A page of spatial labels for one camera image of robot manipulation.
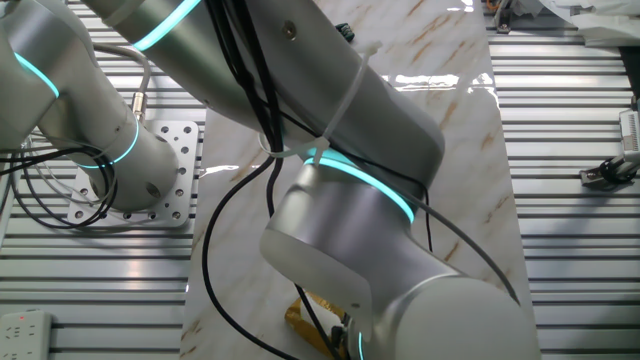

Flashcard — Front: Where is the white zip tie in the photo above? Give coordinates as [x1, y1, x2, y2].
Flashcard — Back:
[257, 40, 385, 160]

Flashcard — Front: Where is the gold tissue pack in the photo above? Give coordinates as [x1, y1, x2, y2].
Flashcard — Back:
[283, 291, 352, 360]

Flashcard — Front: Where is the metal robot mounting plate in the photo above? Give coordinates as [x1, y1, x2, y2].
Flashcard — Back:
[67, 119, 200, 229]

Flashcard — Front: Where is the white ribbed device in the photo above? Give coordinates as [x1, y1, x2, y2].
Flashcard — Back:
[618, 108, 640, 154]

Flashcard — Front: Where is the white crumpled cloth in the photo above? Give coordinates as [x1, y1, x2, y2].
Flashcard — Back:
[537, 0, 640, 49]

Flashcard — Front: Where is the white power strip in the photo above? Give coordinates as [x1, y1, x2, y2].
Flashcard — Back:
[0, 308, 54, 360]

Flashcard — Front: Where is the black braided cable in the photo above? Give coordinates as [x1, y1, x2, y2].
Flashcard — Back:
[200, 0, 301, 360]
[234, 0, 346, 360]

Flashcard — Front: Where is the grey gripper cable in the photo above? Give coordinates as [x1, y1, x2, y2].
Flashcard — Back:
[412, 197, 521, 306]

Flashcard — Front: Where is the grey cable with metal connector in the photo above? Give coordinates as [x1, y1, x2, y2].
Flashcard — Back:
[85, 41, 153, 124]

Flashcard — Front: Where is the black base cable bundle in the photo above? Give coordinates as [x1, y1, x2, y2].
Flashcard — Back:
[0, 142, 121, 230]

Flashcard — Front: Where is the black bracket with orange wire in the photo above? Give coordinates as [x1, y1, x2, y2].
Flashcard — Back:
[492, 0, 515, 35]

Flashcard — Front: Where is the black camera clamp stand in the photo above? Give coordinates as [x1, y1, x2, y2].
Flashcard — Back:
[578, 149, 640, 190]

